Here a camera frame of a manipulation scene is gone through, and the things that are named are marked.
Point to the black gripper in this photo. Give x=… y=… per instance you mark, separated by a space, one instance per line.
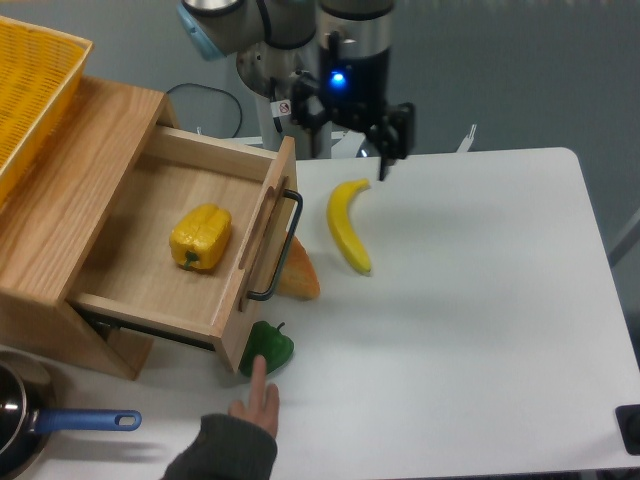
x=351 y=93

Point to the yellow bell pepper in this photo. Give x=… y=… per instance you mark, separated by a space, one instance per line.
x=199 y=239

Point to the grey sleeved forearm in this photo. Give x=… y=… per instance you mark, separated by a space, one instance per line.
x=226 y=448

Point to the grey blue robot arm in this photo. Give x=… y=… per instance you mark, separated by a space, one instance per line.
x=347 y=29

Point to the green bell pepper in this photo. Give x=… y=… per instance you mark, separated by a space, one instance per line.
x=269 y=342

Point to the open wooden top drawer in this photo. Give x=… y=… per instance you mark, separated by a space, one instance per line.
x=129 y=278

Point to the wooden drawer cabinet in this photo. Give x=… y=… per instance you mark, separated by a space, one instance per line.
x=52 y=220

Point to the person's hand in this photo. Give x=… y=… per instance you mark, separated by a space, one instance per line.
x=263 y=405

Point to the yellow banana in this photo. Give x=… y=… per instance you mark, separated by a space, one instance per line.
x=341 y=228

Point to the orange bread slice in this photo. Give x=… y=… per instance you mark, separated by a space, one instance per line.
x=298 y=278

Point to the yellow plastic basket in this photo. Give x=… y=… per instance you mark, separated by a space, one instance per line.
x=40 y=72

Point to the black corner table clamp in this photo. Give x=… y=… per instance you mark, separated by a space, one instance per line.
x=628 y=417

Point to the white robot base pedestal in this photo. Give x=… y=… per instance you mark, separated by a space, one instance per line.
x=269 y=73

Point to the black pan blue handle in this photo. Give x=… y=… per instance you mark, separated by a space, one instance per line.
x=29 y=414

